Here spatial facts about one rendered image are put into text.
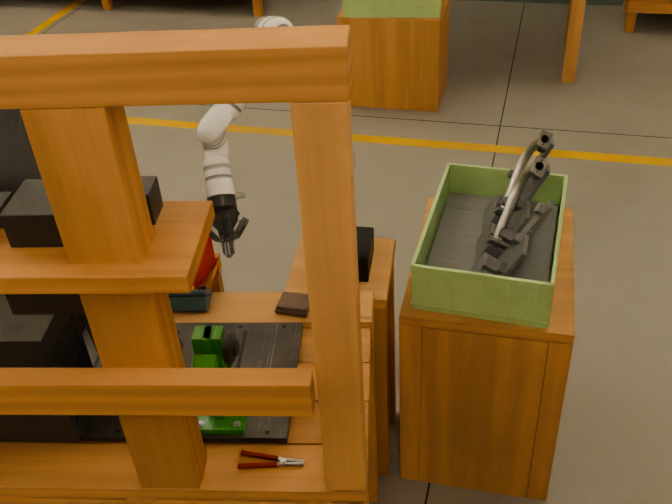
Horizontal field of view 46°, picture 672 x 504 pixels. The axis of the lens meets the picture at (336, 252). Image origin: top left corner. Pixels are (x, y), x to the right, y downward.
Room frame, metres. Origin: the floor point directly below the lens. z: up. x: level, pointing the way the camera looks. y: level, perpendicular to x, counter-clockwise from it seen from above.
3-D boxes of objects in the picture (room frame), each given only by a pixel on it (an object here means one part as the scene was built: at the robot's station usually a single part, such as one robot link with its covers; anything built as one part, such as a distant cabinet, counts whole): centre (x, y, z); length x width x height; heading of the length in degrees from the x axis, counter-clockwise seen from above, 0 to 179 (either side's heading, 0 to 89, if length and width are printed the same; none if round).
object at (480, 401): (2.06, -0.52, 0.40); 0.68 x 0.52 x 0.79; 165
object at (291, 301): (1.75, 0.13, 0.91); 0.10 x 0.08 x 0.03; 72
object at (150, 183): (1.28, 0.41, 1.60); 0.15 x 0.07 x 0.07; 85
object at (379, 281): (2.00, -0.01, 0.83); 0.32 x 0.32 x 0.04; 79
